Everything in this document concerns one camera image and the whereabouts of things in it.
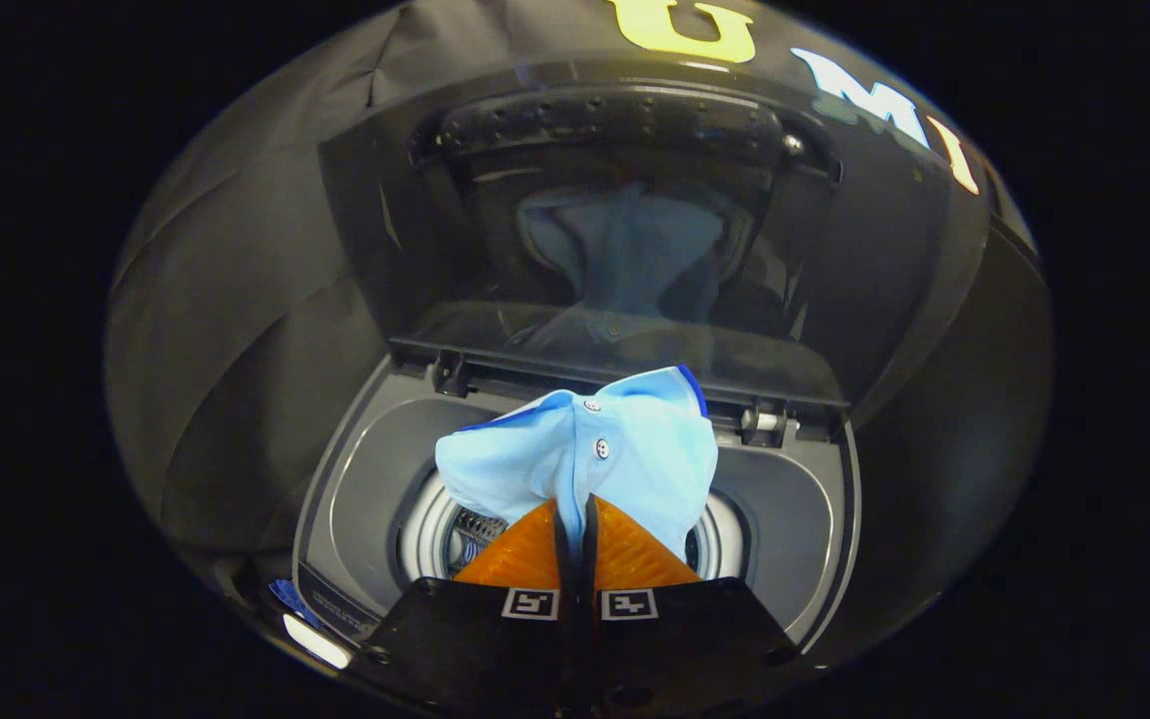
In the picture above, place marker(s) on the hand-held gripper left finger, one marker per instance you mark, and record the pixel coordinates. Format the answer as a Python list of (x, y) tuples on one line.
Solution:
[(495, 639)]

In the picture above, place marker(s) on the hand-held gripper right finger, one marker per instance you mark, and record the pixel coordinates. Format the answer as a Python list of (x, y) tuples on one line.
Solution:
[(675, 639)]

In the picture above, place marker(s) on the light blue polo shirt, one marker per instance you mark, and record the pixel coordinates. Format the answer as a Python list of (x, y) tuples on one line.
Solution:
[(635, 449)]

